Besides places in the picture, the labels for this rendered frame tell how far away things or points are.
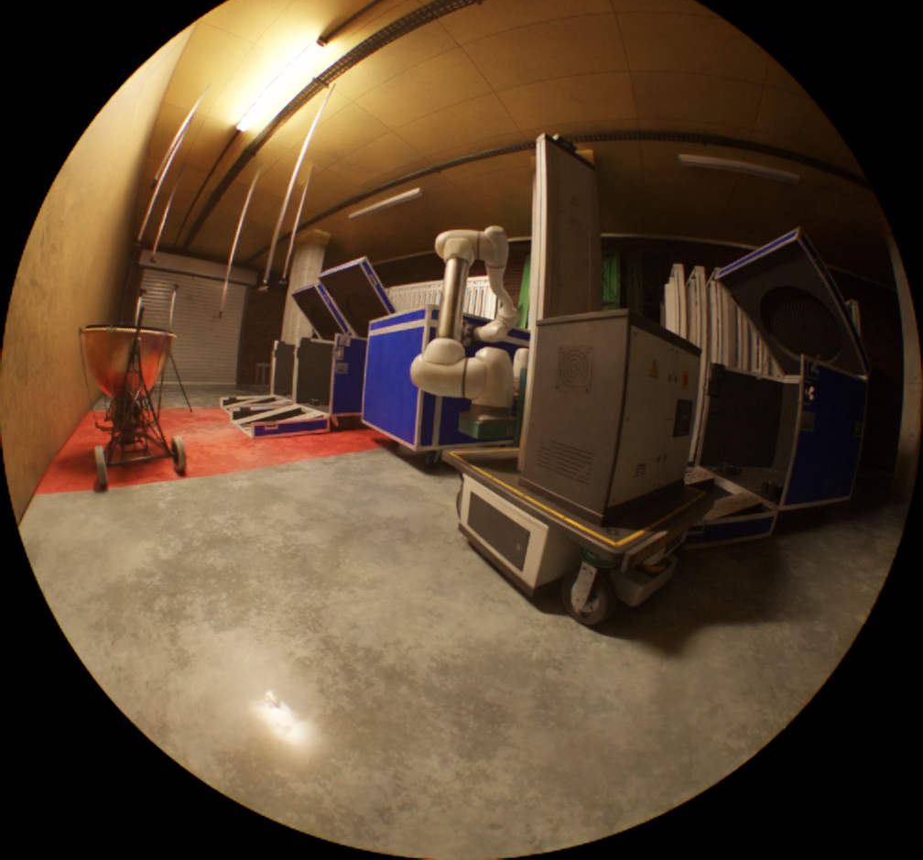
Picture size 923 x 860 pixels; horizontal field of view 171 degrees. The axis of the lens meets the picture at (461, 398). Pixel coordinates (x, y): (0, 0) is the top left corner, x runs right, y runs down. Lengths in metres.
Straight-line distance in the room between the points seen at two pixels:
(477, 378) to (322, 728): 1.11
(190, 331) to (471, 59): 7.70
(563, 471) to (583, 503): 0.11
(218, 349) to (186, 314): 1.28
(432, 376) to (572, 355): 0.53
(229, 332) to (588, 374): 8.46
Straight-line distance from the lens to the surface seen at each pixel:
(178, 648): 0.91
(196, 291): 8.63
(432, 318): 1.92
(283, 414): 3.47
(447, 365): 1.14
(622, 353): 0.74
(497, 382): 1.11
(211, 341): 8.60
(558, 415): 0.86
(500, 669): 0.81
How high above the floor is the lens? 0.64
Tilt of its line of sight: 4 degrees down
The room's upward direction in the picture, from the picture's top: 5 degrees clockwise
